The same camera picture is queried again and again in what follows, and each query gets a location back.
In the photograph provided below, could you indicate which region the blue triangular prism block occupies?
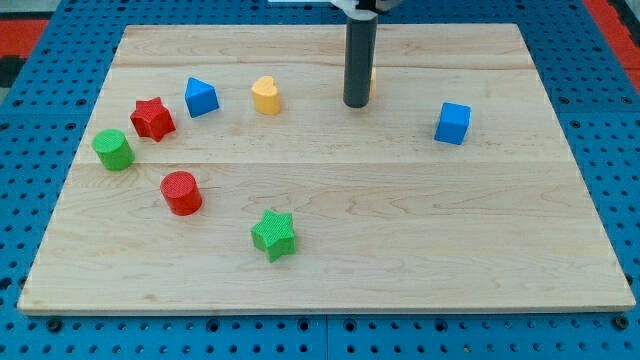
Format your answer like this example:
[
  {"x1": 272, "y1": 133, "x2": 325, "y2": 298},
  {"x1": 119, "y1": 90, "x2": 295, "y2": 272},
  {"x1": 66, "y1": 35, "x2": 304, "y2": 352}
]
[{"x1": 184, "y1": 77, "x2": 220, "y2": 118}]

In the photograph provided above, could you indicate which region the red cylinder block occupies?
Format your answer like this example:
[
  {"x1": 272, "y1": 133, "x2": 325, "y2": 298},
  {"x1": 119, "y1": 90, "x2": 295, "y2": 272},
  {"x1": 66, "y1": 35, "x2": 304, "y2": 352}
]
[{"x1": 160, "y1": 171, "x2": 203, "y2": 216}]

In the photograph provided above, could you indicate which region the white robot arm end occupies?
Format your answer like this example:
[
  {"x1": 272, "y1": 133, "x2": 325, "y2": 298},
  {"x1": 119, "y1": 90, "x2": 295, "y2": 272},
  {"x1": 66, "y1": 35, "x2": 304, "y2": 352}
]
[{"x1": 268, "y1": 0, "x2": 403, "y2": 21}]

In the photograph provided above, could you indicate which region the light wooden board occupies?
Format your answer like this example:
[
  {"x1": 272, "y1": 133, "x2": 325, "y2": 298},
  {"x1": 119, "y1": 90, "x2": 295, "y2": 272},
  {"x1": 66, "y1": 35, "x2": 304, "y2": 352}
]
[{"x1": 18, "y1": 24, "x2": 635, "y2": 316}]

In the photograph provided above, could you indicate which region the yellow heart block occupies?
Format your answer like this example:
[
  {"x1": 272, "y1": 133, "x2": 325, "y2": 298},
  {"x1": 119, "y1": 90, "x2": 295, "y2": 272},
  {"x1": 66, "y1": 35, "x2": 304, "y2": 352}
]
[{"x1": 251, "y1": 76, "x2": 281, "y2": 115}]

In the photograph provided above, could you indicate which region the green cylinder block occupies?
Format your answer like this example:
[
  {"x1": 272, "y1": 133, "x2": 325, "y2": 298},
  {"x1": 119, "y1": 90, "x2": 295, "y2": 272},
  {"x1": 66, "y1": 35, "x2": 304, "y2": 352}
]
[{"x1": 92, "y1": 129, "x2": 135, "y2": 171}]

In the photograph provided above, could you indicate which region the red star block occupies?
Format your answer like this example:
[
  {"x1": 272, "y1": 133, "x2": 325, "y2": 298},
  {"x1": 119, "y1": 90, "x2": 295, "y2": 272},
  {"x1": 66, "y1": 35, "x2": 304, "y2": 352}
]
[{"x1": 130, "y1": 97, "x2": 176, "y2": 142}]

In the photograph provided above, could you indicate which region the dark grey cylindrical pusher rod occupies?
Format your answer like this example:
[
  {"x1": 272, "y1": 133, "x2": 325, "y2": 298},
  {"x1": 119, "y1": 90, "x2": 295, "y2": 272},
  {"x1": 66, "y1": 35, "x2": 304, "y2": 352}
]
[{"x1": 343, "y1": 16, "x2": 378, "y2": 108}]

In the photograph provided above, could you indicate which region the yellow hexagon block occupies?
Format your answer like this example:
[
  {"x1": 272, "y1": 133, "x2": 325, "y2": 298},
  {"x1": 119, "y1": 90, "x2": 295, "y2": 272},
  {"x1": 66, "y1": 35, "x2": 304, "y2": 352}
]
[{"x1": 369, "y1": 67, "x2": 376, "y2": 100}]

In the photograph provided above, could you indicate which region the green star block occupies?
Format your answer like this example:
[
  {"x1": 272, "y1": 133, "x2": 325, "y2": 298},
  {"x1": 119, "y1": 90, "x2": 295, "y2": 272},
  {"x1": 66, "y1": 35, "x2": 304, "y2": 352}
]
[{"x1": 251, "y1": 209, "x2": 296, "y2": 263}]

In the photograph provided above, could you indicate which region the blue cube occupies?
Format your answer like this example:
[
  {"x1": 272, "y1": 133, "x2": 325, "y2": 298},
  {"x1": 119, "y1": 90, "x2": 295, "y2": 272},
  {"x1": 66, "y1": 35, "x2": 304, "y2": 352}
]
[{"x1": 434, "y1": 102, "x2": 471, "y2": 145}]

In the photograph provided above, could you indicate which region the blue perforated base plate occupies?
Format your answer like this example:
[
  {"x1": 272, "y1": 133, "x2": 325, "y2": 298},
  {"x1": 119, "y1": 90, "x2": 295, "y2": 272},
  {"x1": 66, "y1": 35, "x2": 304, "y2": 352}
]
[{"x1": 1, "y1": 1, "x2": 639, "y2": 359}]

